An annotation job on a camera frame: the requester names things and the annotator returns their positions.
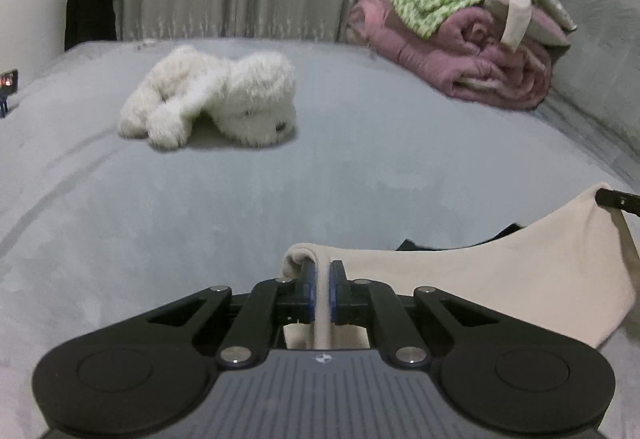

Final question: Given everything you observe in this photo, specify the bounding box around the grey quilted blanket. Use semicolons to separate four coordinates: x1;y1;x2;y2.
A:
542;0;640;170

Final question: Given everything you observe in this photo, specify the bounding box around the purple folded quilt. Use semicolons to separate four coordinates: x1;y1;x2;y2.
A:
346;0;553;111

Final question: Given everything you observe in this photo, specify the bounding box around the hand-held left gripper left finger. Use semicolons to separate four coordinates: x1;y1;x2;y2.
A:
147;260;318;366

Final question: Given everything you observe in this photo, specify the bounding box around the white plush dog toy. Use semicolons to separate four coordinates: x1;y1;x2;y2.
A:
118;44;298;150

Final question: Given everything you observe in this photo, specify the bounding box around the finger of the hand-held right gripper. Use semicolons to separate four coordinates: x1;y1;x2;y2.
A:
596;188;640;218

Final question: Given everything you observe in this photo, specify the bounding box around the purple and grey pillow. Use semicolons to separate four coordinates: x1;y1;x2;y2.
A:
482;0;571;55

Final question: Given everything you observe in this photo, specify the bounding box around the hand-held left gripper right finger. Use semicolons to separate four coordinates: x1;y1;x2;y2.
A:
328;260;501;366

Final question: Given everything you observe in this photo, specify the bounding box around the silver grey pillow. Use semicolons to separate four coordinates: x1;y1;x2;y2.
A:
527;0;578;32

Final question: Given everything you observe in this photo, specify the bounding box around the cream and black sweatshirt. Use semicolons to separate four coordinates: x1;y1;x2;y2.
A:
276;182;640;351

